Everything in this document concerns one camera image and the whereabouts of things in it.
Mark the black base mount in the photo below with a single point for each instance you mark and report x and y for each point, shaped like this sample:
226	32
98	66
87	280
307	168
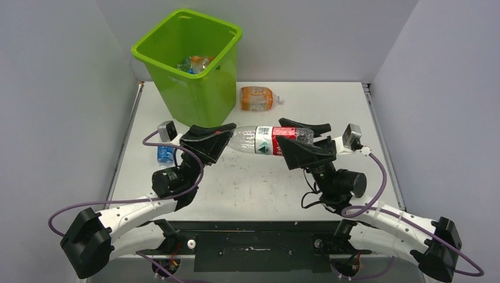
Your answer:
255	246

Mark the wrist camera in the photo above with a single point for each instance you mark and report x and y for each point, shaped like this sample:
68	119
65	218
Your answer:
351	139
167	131

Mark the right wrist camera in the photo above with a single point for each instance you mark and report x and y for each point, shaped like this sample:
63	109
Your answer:
351	139

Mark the green plastic bin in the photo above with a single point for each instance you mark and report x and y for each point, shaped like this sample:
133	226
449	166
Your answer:
204	99

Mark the blue label clear bottle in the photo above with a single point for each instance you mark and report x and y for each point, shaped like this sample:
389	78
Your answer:
165	156

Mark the crushed clear purple-label bottle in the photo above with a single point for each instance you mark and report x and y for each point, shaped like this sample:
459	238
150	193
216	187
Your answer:
185	65

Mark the crushed orange label bottle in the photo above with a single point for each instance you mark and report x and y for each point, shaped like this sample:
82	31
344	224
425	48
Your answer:
200	63

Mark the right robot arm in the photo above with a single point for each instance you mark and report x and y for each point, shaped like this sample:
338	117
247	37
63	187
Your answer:
367	223

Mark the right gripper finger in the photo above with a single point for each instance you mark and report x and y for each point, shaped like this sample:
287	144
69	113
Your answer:
317	129
294	152

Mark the red label Nongfu bottle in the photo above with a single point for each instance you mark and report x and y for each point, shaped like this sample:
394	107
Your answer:
263	139

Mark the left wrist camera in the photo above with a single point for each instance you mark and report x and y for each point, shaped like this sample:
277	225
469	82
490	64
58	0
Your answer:
167	131

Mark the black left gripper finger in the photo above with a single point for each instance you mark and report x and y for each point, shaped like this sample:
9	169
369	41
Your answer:
198	133
208	148

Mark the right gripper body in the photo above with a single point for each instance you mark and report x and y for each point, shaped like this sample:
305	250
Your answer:
323	171

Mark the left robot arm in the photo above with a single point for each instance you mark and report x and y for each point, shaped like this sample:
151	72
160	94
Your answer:
95	238

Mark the large orange label bottle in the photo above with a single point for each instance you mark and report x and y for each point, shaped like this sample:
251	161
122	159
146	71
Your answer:
258	99

